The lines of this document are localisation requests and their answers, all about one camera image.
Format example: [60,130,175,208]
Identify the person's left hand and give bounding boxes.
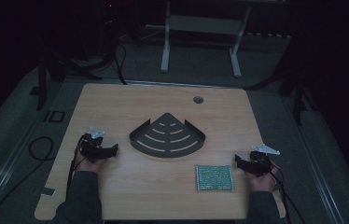
[75,152,108,175]

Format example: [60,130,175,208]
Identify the green patterned square packet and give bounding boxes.
[195,164,236,192]

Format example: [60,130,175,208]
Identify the black tripod stand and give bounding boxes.
[246,36,320,127]
[35,3,127,111]

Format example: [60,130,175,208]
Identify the white metal stand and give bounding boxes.
[161,1,252,78]

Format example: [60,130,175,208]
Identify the black floor cable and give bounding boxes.
[0,135,55,224]

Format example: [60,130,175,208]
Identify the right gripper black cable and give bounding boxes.
[269,171,307,224]

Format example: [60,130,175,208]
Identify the person's right hand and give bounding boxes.
[245,161,280,193]

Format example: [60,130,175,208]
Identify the black corner shelf rack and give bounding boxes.
[129,112,206,159]

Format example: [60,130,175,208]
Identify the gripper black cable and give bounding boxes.
[65,136,87,200]
[269,171,307,224]

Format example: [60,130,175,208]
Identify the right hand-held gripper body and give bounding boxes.
[241,143,281,177]

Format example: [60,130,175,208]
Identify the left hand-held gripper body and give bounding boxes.
[79,127,112,164]

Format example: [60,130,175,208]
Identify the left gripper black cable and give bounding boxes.
[65,136,87,200]

